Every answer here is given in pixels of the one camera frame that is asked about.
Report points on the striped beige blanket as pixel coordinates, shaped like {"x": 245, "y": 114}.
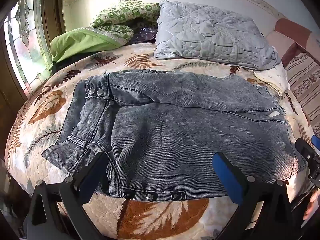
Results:
{"x": 306, "y": 80}

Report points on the grey denim pants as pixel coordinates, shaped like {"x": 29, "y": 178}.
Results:
{"x": 175, "y": 130}

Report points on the leaf print blanket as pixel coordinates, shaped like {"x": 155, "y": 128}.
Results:
{"x": 160, "y": 217}

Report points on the stained glass window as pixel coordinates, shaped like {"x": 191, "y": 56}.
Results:
{"x": 23, "y": 42}

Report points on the purple cloth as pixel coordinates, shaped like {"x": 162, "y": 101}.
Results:
{"x": 145, "y": 33}

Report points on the person's right hand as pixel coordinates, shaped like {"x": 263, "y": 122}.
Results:
{"x": 311, "y": 205}

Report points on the green patterned quilt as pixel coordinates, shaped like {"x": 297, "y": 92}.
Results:
{"x": 120, "y": 17}

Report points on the pink sofa back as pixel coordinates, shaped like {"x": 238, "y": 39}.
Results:
{"x": 292, "y": 33}

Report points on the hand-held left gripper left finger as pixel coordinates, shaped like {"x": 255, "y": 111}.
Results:
{"x": 99, "y": 171}

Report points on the white cloth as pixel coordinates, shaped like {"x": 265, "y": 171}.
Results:
{"x": 271, "y": 77}

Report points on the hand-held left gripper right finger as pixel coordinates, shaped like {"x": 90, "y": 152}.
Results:
{"x": 228, "y": 178}

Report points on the grey quilted pillow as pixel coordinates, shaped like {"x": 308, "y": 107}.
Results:
{"x": 212, "y": 32}

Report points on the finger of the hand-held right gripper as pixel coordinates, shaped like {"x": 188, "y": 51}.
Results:
{"x": 305, "y": 151}
{"x": 316, "y": 142}

